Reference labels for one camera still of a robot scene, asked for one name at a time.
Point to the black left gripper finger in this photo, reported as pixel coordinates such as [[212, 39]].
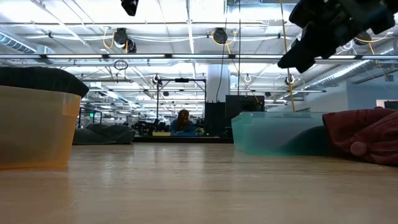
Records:
[[130, 6]]

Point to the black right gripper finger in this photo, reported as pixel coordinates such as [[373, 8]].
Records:
[[298, 57]]

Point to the dark gray baseball cap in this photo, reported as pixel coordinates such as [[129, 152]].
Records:
[[37, 77], [102, 135]]

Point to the long ceiling light bar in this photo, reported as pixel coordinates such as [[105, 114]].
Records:
[[136, 56]]

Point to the large black panel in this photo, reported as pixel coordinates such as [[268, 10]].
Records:
[[244, 105]]

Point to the teal translucent plastic bin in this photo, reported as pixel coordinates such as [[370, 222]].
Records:
[[258, 133]]

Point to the person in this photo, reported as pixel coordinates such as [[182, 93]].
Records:
[[378, 107], [183, 119]]

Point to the black monitor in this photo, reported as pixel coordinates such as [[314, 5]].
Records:
[[391, 105]]

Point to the small black panel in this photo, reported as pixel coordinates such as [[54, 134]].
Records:
[[214, 115]]

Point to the black background robot equipment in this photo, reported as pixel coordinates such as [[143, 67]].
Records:
[[149, 127]]

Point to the yellow box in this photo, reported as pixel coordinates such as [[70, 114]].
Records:
[[161, 133]]

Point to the black background station frame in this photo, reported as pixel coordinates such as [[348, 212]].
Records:
[[182, 80]]

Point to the black aluminium table frame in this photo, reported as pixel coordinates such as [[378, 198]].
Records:
[[186, 140]]

